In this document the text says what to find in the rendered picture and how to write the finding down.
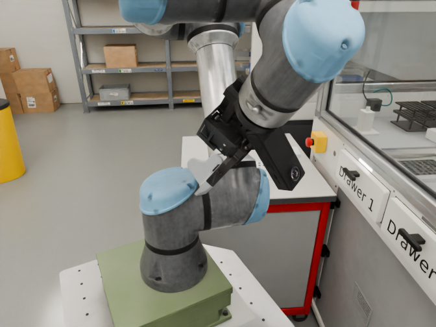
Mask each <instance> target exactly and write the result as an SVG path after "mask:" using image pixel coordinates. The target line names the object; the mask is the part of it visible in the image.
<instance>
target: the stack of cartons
mask: <svg viewBox="0 0 436 327"><path fill-rule="evenodd" d="M0 79H1V83H2V85H3V89H4V92H5V95H6V99H7V100H8V101H9V102H10V109H11V112H12V114H26V113H43V112H55V111H56V110H57V109H58V108H59V107H60V99H59V94H58V88H56V85H55V81H54V78H53V74H52V71H51V68H50V67H48V68H25V69H21V68H20V65H19V61H18V56H17V54H16V50H15V47H7V48H0Z"/></svg>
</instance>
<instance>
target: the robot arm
mask: <svg viewBox="0 0 436 327"><path fill-rule="evenodd" d="M119 9H120V13H121V16H122V18H123V19H124V20H125V21H127V22H131V23H133V25H134V26H135V27H136V28H137V29H138V30H139V31H141V32H142V33H144V34H147V35H149V36H152V37H155V38H160V39H164V40H187V43H188V49H189V50H190V51H191V52H192V53H193V54H194V55H196V60H197V70H198V75H199V85H200V95H201V101H202V111H203V116H204V121H203V123H202V125H201V126H200V128H199V130H198V132H197V136H198V137H199V138H200V139H201V140H202V141H203V142H205V144H207V147H208V157H209V158H208V159H207V160H200V159H197V158H190V159H189V160H188V163H187V165H188V168H186V167H185V168H182V167H170V168H167V169H162V170H160V171H157V172H155V173H153V174H152V175H151V176H150V177H148V178H146V179H145V181H144V182H143V183H142V185H141V187H140V191H139V195H140V203H139V208H140V210H141V216H142V221H143V231H144V237H145V245H144V248H143V252H142V255H141V259H140V265H139V266H140V272H141V277H142V279H143V281H144V282H145V283H146V284H147V285H148V286H149V287H150V288H152V289H154V290H156V291H159V292H163V293H177V292H181V291H185V290H187V289H190V288H192V287H193V286H195V285H197V284H198V283H199V282H200V281H201V280H202V279H203V277H204V275H205V274H206V271H207V255H206V251H205V249H204V247H203V246H202V243H201V241H200V238H199V232H200V231H204V230H213V229H217V228H225V227H230V226H238V225H241V226H244V225H246V224H249V223H255V222H258V221H260V220H262V219H263V218H264V217H265V214H266V213H267V210H268V207H269V201H270V185H269V179H268V178H267V173H266V172H265V171H264V170H263V169H260V168H259V167H258V168H257V167H256V160H255V159H254V158H253V157H252V156H250V155H249V152H250V151H251V150H255V151H256V153H257V154H258V156H259V158H260V160H261V161H262V163H263V165H264V166H265V168H266V170H267V172H268V173H269V175H270V176H271V178H272V180H273V182H274V183H275V185H276V187H277V188H278V189H280V190H286V191H292V190H294V188H295V187H296V185H297V184H298V183H299V182H300V180H301V179H302V177H303V176H304V175H305V171H304V169H303V167H302V165H301V164H300V162H299V160H298V158H297V156H296V154H295V152H294V150H293V148H292V146H291V144H290V143H289V141H288V139H287V137H286V135H285V133H284V132H283V130H282V128H281V126H282V125H284V124H285V123H286V122H287V121H289V120H290V119H291V118H292V117H293V116H294V115H295V114H296V113H297V112H298V111H299V110H300V109H301V108H302V107H303V106H304V105H305V104H306V103H307V102H308V101H309V100H310V99H311V98H312V97H313V96H314V95H315V94H316V93H317V92H318V91H319V90H320V89H321V88H322V87H323V86H324V85H325V84H326V83H327V82H328V81H330V80H332V79H334V78H335V77H336V76H337V75H338V74H339V73H340V72H341V71H342V69H343V68H344V66H345V64H346V63H347V62H348V61H349V60H350V59H351V58H352V57H353V56H354V55H355V54H356V53H357V51H358V50H359V49H360V47H361V46H362V44H363V41H364V39H365V25H364V22H363V18H362V17H361V14H360V13H359V11H358V10H356V9H354V8H352V6H351V2H350V1H349V0H119ZM248 22H255V24H256V28H257V30H258V34H259V37H260V39H261V42H262V45H263V54H262V55H261V57H260V59H259V60H258V62H257V63H256V65H255V66H254V68H253V70H252V71H251V73H250V75H249V76H248V77H247V79H246V78H245V77H244V76H243V75H241V76H240V77H239V78H237V73H236V65H235V59H234V48H235V47H236V46H237V44H238V42H239V38H240V37H241V36H242V35H243V31H244V28H245V23H248ZM202 128H203V129H202Z"/></svg>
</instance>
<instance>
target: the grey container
mask: <svg viewBox="0 0 436 327"><path fill-rule="evenodd" d="M99 95H100V100H101V101H125V100H129V99H130V96H131V90H130V84H102V86H101V87H100V88H99Z"/></svg>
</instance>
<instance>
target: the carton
mask: <svg viewBox="0 0 436 327"><path fill-rule="evenodd" d="M103 49H104V57H105V62H106V68H122V67H137V66H138V53H137V47H136V44H135V43H130V44H107V45H105V46H104V47H103Z"/></svg>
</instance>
